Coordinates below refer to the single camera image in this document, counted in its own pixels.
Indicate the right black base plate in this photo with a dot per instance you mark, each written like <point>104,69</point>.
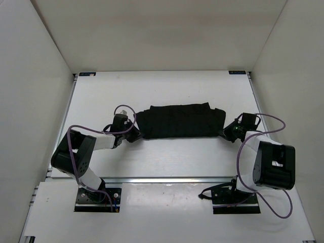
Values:
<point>226,201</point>

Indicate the black pleated skirt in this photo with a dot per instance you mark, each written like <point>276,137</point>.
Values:
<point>181,121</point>

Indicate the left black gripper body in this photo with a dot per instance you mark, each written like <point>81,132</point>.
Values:
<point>128,124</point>

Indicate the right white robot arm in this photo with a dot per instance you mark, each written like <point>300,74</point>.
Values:
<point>273,168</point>

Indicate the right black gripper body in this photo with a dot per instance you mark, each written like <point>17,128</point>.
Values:
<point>236,126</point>

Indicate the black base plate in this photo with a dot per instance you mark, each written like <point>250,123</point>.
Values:
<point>94,202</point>
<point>226,201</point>

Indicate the left blue corner label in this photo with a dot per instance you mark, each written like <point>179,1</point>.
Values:
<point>87,74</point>

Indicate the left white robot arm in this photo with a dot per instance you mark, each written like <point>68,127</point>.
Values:
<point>74,152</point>

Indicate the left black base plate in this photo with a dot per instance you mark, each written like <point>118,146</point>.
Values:
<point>94,202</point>

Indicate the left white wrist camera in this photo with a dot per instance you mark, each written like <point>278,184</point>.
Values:
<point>123,112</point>

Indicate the right blue corner label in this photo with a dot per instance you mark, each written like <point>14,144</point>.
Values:
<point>237,72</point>

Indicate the blue corner label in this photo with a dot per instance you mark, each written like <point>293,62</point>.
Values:
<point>237,72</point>
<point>87,74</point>

